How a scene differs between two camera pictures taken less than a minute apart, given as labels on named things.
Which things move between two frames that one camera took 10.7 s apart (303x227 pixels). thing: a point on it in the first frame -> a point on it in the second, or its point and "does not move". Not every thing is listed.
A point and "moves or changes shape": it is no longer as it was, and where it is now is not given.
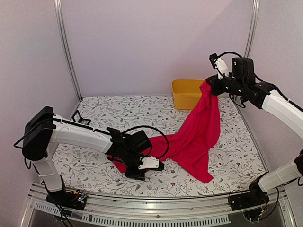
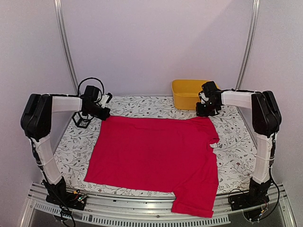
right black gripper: [216, 90] -> [199, 113]
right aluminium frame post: [255, 10] does not move
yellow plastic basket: [187, 93] does not move
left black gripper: [136, 176] -> [105, 115]
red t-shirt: [191, 145] moves or changes shape
